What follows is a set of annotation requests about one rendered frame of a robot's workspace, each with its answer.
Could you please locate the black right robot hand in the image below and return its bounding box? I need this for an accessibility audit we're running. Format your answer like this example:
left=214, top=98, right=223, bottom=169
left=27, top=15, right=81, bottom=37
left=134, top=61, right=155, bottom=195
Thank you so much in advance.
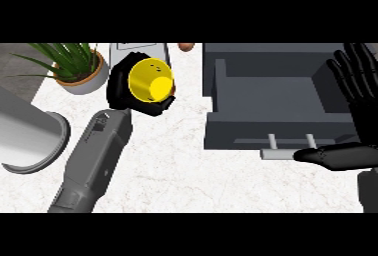
left=292, top=42, right=378, bottom=172

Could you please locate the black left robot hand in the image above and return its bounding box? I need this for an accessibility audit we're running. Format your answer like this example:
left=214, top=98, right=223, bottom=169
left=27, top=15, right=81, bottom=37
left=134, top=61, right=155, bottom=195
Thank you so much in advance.
left=105, top=51, right=177, bottom=118

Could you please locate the yellow cup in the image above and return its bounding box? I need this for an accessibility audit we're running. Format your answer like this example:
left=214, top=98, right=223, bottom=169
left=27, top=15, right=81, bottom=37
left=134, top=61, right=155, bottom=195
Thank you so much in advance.
left=127, top=57, right=176, bottom=103

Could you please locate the dark grey open drawer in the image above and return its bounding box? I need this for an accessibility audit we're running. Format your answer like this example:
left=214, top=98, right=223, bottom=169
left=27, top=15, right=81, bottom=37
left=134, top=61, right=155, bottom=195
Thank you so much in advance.
left=201, top=42, right=366, bottom=151

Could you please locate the green plant in white pot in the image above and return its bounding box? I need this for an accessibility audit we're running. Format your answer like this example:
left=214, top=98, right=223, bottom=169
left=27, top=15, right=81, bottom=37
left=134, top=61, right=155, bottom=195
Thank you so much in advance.
left=7, top=42, right=111, bottom=96

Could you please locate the pale grey flat box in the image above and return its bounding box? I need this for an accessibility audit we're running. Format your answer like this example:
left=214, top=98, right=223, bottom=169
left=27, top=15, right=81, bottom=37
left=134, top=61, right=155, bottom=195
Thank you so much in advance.
left=108, top=42, right=171, bottom=70

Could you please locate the small brown round object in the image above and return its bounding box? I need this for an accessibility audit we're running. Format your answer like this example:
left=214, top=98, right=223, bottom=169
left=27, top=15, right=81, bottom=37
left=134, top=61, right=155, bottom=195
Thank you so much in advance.
left=177, top=42, right=196, bottom=53

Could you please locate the large grey cylindrical container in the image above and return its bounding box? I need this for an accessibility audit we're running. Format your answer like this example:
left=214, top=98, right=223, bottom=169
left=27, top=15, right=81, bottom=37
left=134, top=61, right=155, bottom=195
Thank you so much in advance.
left=0, top=85, right=72, bottom=175

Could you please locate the pale grey drawer handle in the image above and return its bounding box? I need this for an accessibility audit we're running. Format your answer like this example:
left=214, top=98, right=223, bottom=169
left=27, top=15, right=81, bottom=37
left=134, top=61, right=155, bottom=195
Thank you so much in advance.
left=258, top=133, right=319, bottom=161

